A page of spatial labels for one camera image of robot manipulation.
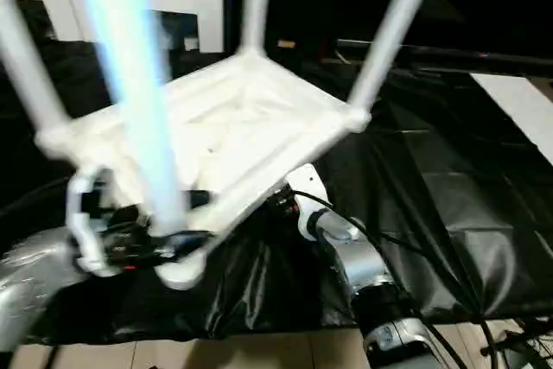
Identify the white plastic table top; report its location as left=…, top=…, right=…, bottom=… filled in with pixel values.
left=34, top=47, right=372, bottom=292

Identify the white plastic table leg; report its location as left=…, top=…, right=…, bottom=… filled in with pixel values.
left=0, top=0, right=73, bottom=137
left=239, top=0, right=273, bottom=57
left=71, top=0, right=191, bottom=236
left=345, top=0, right=446, bottom=118

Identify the black cloth mat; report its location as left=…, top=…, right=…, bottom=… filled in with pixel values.
left=0, top=38, right=553, bottom=344

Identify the white flat board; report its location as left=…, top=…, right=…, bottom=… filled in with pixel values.
left=470, top=73, right=553, bottom=154

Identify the black floor stand base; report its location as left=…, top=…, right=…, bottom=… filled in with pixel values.
left=481, top=329, right=553, bottom=369

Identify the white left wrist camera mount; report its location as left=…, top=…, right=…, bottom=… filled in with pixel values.
left=67, top=168, right=126, bottom=279

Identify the dark metal rail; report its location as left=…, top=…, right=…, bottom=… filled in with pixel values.
left=336, top=39, right=553, bottom=74

